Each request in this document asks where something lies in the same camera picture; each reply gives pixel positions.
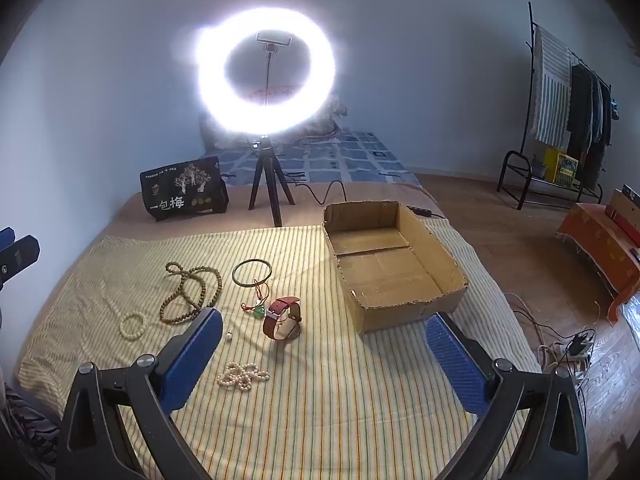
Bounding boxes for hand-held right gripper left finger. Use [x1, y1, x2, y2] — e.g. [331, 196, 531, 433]
[56, 306, 224, 480]

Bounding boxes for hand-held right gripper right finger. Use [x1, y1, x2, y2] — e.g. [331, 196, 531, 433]
[425, 311, 590, 480]

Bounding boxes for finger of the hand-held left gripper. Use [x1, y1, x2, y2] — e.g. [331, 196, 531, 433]
[0, 227, 41, 292]

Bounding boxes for white bead necklace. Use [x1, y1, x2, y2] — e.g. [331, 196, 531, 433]
[217, 361, 271, 394]

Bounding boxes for long brown bead necklace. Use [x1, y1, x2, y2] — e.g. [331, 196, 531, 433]
[160, 261, 222, 325]

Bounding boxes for white bead bracelet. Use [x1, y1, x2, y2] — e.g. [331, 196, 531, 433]
[119, 311, 147, 339]

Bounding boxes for red string pendant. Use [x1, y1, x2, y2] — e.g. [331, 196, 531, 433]
[241, 280, 271, 320]

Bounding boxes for dark thin bangle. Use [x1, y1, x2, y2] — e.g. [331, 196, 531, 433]
[232, 259, 274, 289]

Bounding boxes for cardboard box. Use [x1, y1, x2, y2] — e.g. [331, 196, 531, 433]
[321, 201, 469, 335]

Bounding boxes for white power strip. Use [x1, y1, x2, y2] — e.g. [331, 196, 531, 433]
[567, 332, 596, 361]

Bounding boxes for bed with tan sheet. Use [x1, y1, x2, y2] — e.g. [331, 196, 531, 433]
[0, 127, 547, 480]

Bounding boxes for yellow striped cloth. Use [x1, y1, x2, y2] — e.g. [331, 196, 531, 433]
[17, 220, 546, 480]

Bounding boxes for zebra patterned cloth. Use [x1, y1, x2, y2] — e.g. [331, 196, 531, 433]
[0, 385, 61, 467]

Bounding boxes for black printed bag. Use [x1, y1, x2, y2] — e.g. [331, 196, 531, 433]
[140, 156, 230, 222]

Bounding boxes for orange cloth covered table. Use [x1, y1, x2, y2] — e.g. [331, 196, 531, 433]
[556, 202, 640, 322]

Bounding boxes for black tripod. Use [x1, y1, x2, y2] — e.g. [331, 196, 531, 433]
[248, 135, 296, 228]

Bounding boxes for black clothes rack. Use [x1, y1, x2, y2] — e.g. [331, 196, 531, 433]
[496, 2, 613, 211]

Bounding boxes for yellow box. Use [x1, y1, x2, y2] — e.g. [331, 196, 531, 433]
[543, 147, 580, 185]

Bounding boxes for brown cardboard carton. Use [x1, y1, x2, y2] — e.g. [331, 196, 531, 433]
[606, 185, 640, 247]

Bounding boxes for blue patterned bedsheet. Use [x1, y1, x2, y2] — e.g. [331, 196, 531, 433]
[202, 127, 417, 187]

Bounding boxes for dark hanging garment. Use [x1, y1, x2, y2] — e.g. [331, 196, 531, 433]
[567, 63, 595, 158]

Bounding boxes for denim hanging garment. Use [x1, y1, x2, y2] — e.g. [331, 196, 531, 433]
[591, 72, 620, 186]

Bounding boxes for striped hanging towel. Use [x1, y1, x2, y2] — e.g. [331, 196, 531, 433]
[530, 25, 572, 150]

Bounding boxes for black phone holder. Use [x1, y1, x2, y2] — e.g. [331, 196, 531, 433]
[256, 31, 292, 55]

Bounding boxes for floor cables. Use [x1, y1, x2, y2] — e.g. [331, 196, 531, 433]
[505, 292, 598, 378]

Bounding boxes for black ring light cable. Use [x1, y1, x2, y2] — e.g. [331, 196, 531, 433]
[280, 172, 416, 208]

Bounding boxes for white ring light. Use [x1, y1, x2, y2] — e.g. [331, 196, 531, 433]
[196, 8, 337, 137]

